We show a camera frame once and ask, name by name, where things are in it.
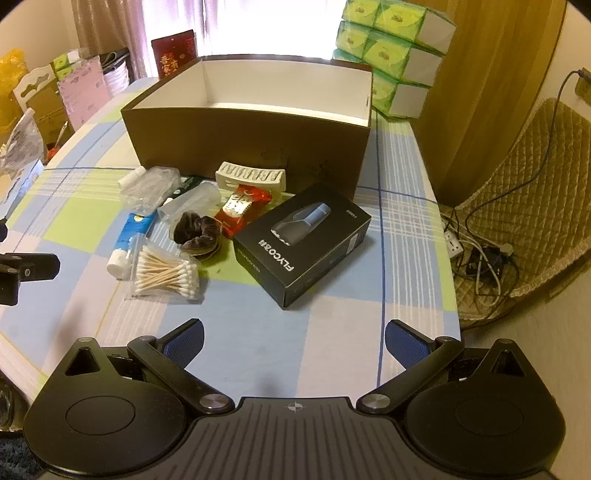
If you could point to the brown cardboard box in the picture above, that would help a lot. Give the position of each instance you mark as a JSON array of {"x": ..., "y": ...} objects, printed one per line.
[{"x": 240, "y": 134}]

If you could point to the checked cloth desktop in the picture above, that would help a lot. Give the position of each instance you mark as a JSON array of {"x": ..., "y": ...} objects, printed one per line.
[{"x": 323, "y": 332}]

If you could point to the dark green tube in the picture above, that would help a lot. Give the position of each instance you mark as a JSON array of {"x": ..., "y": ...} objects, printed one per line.
[{"x": 188, "y": 182}]

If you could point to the beige sheer curtain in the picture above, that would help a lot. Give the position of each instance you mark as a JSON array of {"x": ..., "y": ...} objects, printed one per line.
[{"x": 101, "y": 23}]

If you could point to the red gift box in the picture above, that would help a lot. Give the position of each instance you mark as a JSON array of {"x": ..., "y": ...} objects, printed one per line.
[{"x": 175, "y": 53}]

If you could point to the blue cream tube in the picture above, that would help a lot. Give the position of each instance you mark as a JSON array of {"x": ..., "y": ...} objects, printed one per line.
[{"x": 131, "y": 235}]

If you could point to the frosted plastic cup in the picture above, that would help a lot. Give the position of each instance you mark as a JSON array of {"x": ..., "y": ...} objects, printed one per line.
[{"x": 189, "y": 203}]

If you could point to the clear plastic bag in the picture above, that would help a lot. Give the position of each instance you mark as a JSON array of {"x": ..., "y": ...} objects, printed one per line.
[
  {"x": 21, "y": 138},
  {"x": 154, "y": 189}
]

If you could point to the dark velvet scrunchie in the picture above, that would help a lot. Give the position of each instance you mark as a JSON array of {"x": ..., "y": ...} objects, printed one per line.
[{"x": 196, "y": 228}]

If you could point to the dark brown scrunchie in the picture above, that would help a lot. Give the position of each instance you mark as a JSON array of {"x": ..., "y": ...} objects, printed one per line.
[{"x": 208, "y": 253}]

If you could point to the stack of green tissue packs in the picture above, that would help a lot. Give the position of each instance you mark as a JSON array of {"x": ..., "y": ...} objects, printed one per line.
[{"x": 392, "y": 50}]

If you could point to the gold curtain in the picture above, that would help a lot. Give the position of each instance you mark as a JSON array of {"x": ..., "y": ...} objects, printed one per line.
[{"x": 485, "y": 92}]

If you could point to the brown cardboard carton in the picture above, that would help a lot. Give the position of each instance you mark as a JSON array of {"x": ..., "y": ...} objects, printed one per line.
[{"x": 41, "y": 106}]

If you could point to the yellow plastic bag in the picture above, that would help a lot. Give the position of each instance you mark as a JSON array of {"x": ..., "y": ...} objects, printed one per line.
[{"x": 9, "y": 69}]

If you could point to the white ribbed plastic clip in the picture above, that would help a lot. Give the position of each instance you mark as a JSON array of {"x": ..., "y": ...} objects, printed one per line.
[{"x": 251, "y": 177}]

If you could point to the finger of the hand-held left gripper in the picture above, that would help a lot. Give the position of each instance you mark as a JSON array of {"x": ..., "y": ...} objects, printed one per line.
[
  {"x": 3, "y": 232},
  {"x": 30, "y": 266}
]

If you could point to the green tissue box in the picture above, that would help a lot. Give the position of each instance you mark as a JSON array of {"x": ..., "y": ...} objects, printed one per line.
[{"x": 64, "y": 62}]

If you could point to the wall socket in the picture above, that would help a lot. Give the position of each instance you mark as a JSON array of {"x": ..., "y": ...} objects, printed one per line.
[{"x": 582, "y": 85}]

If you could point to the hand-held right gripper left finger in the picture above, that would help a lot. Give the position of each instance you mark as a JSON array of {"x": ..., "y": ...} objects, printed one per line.
[{"x": 184, "y": 342}]

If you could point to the quilted beige chair cushion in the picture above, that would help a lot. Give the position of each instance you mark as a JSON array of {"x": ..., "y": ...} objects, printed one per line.
[{"x": 545, "y": 184}]

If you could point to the pink cardboard box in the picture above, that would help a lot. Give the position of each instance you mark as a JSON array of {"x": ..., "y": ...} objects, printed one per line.
[{"x": 83, "y": 92}]

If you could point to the crumpled clear plastic bag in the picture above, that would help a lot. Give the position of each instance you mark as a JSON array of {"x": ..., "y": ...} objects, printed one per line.
[{"x": 21, "y": 138}]

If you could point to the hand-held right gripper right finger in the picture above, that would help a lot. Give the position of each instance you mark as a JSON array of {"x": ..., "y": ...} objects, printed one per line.
[{"x": 406, "y": 342}]

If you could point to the bag of cotton swabs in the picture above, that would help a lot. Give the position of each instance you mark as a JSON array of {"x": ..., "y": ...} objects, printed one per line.
[{"x": 166, "y": 274}]

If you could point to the black product box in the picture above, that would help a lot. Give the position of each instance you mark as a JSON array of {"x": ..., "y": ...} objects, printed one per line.
[{"x": 304, "y": 249}]

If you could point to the small white bottle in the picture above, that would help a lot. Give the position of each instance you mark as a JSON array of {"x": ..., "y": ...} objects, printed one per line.
[{"x": 130, "y": 177}]

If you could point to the white power strip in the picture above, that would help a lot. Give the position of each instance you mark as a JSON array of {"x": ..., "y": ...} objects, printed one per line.
[{"x": 452, "y": 240}]

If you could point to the red candy packet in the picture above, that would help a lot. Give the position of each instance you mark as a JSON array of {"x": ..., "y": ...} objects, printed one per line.
[{"x": 238, "y": 210}]

